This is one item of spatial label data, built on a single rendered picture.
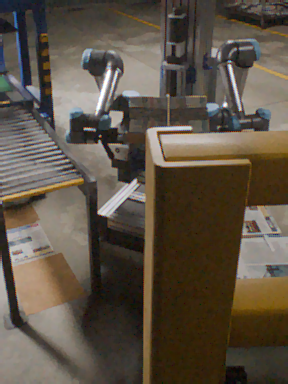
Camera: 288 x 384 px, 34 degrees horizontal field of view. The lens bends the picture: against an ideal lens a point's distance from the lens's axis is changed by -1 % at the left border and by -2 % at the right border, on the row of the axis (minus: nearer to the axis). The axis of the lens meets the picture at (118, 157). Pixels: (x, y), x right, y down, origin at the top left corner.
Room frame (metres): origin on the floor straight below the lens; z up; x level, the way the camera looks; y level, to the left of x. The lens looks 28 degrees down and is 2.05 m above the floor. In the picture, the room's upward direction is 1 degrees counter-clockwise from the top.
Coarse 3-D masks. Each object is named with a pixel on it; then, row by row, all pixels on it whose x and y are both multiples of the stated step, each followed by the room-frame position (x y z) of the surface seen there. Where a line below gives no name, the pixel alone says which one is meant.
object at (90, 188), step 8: (24, 104) 3.29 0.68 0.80; (32, 112) 3.13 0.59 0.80; (40, 120) 2.98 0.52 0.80; (48, 128) 2.84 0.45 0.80; (56, 136) 2.72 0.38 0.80; (56, 144) 2.61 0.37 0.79; (64, 144) 2.60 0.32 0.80; (64, 152) 2.49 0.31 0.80; (72, 152) 2.49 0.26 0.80; (72, 160) 2.39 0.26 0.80; (80, 168) 2.29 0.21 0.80; (88, 176) 2.20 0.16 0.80; (80, 184) 2.26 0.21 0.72; (88, 184) 2.15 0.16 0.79; (96, 184) 2.16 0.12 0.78; (88, 192) 2.15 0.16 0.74; (96, 192) 2.16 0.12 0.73; (88, 200) 2.15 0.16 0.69
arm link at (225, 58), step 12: (228, 48) 2.40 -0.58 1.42; (216, 60) 2.40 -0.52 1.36; (228, 60) 2.36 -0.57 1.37; (228, 72) 2.33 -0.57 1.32; (228, 84) 2.29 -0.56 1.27; (228, 96) 2.26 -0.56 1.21; (240, 96) 2.25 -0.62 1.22; (228, 108) 2.25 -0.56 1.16; (240, 108) 2.20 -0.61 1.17; (228, 120) 2.19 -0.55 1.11; (240, 120) 2.16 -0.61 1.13; (252, 120) 2.17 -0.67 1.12
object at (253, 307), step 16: (240, 288) 0.43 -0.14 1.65; (256, 288) 0.43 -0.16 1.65; (272, 288) 0.43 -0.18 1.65; (240, 304) 0.41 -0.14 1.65; (256, 304) 0.41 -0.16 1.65; (272, 304) 0.40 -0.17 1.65; (240, 320) 0.39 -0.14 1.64; (256, 320) 0.39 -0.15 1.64; (272, 320) 0.39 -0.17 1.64; (240, 336) 0.39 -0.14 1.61; (256, 336) 0.39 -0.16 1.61; (272, 336) 0.39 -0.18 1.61
